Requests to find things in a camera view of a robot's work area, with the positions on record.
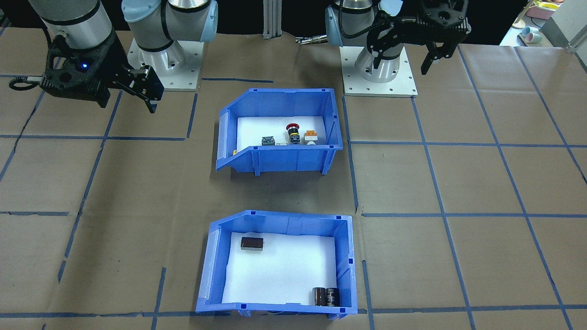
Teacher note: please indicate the blue bin with buttons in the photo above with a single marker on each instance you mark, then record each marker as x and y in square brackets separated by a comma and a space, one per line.
[284, 160]

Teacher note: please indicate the blue bin with capacitors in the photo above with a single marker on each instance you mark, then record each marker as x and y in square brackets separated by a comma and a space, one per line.
[275, 222]

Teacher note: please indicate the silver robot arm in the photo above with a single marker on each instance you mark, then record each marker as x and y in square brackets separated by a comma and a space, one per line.
[380, 64]
[73, 18]

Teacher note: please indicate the orange cap white button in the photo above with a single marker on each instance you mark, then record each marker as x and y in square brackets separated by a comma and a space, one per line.
[311, 135]

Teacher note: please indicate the red mushroom stop button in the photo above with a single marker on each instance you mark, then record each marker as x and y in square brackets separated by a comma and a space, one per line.
[292, 133]

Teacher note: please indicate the silver metal connector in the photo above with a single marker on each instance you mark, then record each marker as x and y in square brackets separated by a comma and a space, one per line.
[312, 40]

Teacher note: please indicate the wooden stand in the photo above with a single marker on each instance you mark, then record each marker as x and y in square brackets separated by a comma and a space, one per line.
[519, 22]

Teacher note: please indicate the light blue cup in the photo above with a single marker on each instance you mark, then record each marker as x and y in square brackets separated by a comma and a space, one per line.
[532, 34]

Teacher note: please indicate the white foam pad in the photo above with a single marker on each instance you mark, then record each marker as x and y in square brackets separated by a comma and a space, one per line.
[257, 128]
[275, 275]

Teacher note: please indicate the white square base plate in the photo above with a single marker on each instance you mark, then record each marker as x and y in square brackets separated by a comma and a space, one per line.
[183, 78]
[367, 89]

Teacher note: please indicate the aluminium profile post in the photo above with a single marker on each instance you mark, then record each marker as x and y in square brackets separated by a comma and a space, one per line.
[272, 18]

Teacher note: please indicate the black switch with green block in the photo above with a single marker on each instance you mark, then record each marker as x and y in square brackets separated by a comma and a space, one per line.
[268, 141]

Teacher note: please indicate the aluminium frame bar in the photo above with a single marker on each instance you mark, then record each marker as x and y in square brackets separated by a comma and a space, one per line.
[577, 46]

